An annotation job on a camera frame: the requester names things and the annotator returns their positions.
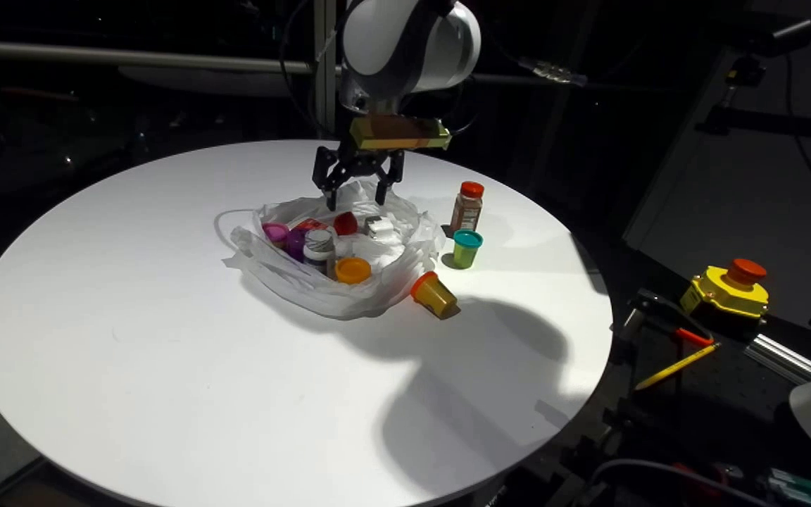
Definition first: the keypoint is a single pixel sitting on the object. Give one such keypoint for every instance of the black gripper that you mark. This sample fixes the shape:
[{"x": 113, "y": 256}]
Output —
[{"x": 363, "y": 165}]

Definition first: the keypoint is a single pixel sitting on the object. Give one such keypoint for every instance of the round red item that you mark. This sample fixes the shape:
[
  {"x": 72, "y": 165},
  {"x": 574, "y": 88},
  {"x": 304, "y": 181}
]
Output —
[{"x": 345, "y": 225}]

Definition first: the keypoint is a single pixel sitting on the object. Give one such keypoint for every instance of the white charger cube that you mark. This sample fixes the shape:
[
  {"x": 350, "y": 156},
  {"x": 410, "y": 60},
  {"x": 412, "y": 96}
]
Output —
[{"x": 379, "y": 227}]

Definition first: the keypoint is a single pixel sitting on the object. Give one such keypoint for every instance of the spice jar with red lid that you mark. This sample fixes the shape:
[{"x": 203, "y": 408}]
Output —
[{"x": 466, "y": 210}]

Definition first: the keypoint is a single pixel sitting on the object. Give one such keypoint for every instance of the translucent white plastic bag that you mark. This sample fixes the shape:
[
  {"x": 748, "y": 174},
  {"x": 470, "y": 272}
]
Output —
[{"x": 329, "y": 299}]

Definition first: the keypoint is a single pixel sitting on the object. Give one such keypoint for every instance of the teal-lidded green dough can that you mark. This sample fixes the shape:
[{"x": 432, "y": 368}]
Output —
[{"x": 466, "y": 249}]

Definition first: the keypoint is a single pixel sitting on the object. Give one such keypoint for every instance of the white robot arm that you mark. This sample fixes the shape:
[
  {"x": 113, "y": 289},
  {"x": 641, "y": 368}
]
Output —
[{"x": 407, "y": 46}]

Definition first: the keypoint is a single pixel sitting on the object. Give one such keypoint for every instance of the purple container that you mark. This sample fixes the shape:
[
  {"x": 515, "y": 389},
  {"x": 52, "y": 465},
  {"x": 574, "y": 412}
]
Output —
[{"x": 283, "y": 237}]

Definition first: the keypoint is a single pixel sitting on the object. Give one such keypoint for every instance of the horizontal metal railing bar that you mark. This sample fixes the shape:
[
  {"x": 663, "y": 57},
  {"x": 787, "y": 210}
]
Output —
[{"x": 141, "y": 57}]

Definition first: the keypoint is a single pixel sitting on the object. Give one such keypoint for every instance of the yellow rod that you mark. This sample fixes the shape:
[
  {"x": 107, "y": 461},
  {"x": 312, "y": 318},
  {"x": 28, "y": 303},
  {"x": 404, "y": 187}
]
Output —
[{"x": 677, "y": 368}]

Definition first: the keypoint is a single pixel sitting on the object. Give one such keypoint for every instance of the yellow emergency stop button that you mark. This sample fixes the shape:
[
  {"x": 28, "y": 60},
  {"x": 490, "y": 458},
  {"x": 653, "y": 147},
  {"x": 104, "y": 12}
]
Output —
[{"x": 726, "y": 287}]

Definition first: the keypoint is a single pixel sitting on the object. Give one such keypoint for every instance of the brown taped wrist camera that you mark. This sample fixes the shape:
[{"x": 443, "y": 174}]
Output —
[{"x": 394, "y": 134}]

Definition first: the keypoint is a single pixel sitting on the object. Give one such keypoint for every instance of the vertical metal post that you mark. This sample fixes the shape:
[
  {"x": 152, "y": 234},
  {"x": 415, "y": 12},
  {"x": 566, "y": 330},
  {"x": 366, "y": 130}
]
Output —
[{"x": 324, "y": 94}]

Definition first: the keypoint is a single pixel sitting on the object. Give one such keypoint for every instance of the black mounted camera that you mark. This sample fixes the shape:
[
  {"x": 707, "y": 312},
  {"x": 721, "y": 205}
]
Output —
[{"x": 752, "y": 46}]

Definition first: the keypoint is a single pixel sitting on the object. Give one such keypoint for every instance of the aluminium profile rail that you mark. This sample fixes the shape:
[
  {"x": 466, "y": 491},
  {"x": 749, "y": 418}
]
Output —
[{"x": 787, "y": 356}]

